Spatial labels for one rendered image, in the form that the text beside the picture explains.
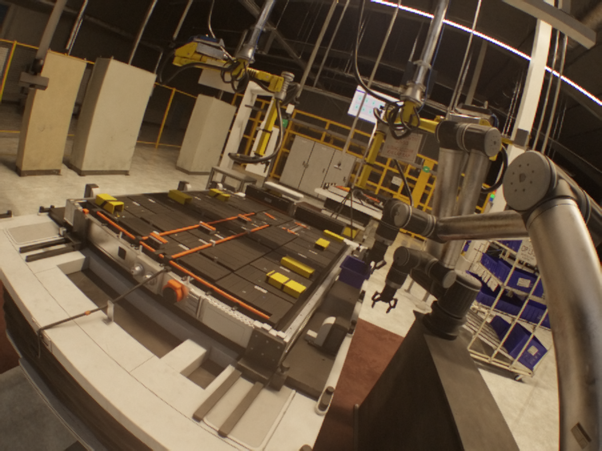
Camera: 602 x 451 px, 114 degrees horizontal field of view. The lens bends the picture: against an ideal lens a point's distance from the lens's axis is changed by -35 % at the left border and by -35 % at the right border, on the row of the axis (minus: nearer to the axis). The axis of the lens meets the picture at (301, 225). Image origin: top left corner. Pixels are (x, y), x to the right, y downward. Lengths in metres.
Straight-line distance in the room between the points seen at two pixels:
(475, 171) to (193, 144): 7.26
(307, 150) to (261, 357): 10.64
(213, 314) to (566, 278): 0.98
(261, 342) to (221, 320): 0.16
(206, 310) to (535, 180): 1.02
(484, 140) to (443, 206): 0.47
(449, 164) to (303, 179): 9.90
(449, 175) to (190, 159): 7.11
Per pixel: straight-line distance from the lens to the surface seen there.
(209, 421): 0.88
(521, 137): 1.96
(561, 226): 0.66
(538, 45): 6.60
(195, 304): 1.08
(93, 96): 5.85
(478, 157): 1.54
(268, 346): 0.98
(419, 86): 2.09
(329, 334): 1.18
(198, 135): 8.03
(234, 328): 1.03
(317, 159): 11.25
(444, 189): 1.71
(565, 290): 0.61
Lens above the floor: 1.55
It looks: 14 degrees down
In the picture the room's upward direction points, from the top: 21 degrees clockwise
